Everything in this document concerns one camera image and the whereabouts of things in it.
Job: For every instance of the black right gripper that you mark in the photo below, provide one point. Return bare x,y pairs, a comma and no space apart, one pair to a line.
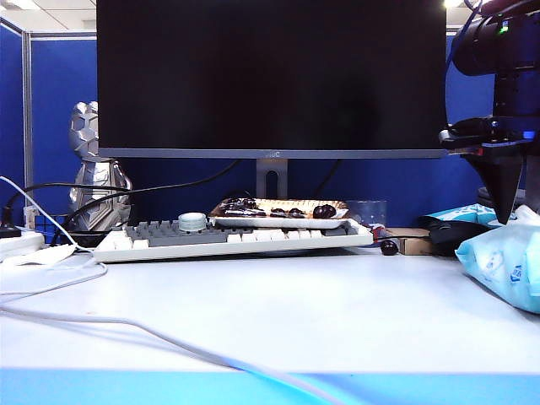
516,97

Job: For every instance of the white wet wipe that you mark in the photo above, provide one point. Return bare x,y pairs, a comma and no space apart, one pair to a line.
527,217

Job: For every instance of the sky blue wet wipes packet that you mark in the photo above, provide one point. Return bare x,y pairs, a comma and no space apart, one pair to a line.
498,261

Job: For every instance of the white blue wipes packet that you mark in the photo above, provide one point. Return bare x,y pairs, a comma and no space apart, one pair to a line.
464,214

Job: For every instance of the black zippered pouch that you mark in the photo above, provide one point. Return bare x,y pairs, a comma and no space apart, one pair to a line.
483,196

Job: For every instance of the black computer mouse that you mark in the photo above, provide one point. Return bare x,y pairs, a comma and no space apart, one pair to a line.
455,238

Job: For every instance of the brown cardboard box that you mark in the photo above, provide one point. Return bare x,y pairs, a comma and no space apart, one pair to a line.
409,244

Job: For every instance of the dark round fruit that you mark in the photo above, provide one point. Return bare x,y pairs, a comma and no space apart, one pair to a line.
389,248

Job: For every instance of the plate of dark grapes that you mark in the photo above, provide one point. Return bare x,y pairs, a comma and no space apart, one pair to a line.
270,206

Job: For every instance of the grey monitor stand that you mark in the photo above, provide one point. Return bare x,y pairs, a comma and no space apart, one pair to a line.
262,177

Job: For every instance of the black computer monitor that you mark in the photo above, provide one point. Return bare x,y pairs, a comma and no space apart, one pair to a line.
270,76

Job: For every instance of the clear tape roll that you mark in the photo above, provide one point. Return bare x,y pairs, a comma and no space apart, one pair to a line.
192,222

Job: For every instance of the white grey mechanical keyboard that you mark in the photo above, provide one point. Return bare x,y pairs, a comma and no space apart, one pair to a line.
190,252

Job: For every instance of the silver angular figurine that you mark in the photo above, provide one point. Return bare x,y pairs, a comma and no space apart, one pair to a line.
95,169

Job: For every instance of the blue yellow puzzle cube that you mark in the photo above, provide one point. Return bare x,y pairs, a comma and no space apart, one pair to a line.
46,223

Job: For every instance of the folded white tissue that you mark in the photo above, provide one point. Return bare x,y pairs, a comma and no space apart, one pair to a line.
38,255

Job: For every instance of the white power strip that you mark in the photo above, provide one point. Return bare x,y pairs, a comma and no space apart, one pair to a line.
21,245

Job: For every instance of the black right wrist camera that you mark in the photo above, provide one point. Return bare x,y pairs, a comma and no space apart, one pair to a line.
468,128

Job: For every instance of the grey partition post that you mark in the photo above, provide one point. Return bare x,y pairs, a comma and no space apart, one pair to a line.
28,126

